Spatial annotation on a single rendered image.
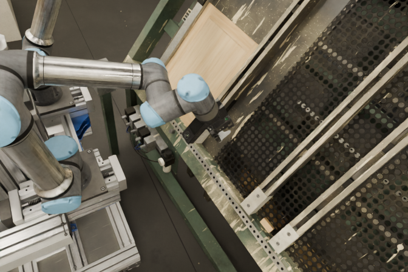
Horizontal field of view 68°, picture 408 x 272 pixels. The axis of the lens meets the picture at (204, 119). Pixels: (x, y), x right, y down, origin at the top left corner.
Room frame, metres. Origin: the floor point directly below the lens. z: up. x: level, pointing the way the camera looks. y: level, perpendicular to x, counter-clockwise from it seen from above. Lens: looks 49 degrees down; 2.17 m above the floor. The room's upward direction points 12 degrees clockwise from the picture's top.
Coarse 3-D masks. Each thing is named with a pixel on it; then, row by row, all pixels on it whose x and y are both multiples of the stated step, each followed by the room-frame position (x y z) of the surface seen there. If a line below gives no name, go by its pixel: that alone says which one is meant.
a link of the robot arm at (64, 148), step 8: (56, 136) 0.56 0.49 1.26; (64, 136) 0.57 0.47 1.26; (48, 144) 0.52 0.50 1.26; (56, 144) 0.53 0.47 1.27; (64, 144) 0.53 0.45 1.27; (72, 144) 0.54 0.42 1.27; (56, 152) 0.49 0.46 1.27; (64, 152) 0.50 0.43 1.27; (72, 152) 0.51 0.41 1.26; (64, 160) 0.48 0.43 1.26; (72, 160) 0.49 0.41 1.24; (80, 160) 0.53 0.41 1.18; (80, 168) 0.52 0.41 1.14
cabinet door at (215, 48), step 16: (208, 16) 1.45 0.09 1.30; (224, 16) 1.41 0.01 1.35; (192, 32) 1.42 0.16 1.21; (208, 32) 1.38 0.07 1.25; (224, 32) 1.34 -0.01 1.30; (240, 32) 1.30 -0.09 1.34; (192, 48) 1.35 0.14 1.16; (208, 48) 1.31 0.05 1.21; (224, 48) 1.28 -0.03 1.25; (240, 48) 1.24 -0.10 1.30; (176, 64) 1.32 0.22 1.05; (192, 64) 1.28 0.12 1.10; (208, 64) 1.24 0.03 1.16; (224, 64) 1.21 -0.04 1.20; (240, 64) 1.17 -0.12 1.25; (176, 80) 1.25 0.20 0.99; (208, 80) 1.18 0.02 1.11; (224, 80) 1.14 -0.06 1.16
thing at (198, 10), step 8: (208, 0) 1.51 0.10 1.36; (200, 8) 1.48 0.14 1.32; (192, 16) 1.47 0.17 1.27; (184, 24) 1.46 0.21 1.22; (192, 24) 1.45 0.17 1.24; (184, 32) 1.42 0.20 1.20; (176, 40) 1.41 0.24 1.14; (168, 48) 1.39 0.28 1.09; (176, 48) 1.38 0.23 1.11; (168, 56) 1.35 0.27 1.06
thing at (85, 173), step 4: (84, 164) 0.56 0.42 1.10; (84, 168) 0.54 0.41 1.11; (88, 168) 0.56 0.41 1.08; (84, 172) 0.53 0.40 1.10; (88, 172) 0.54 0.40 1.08; (84, 176) 0.52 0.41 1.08; (88, 176) 0.53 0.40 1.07; (84, 180) 0.52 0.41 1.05; (88, 180) 0.52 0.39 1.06; (84, 184) 0.50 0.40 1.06; (88, 184) 0.51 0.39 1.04; (84, 188) 0.49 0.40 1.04
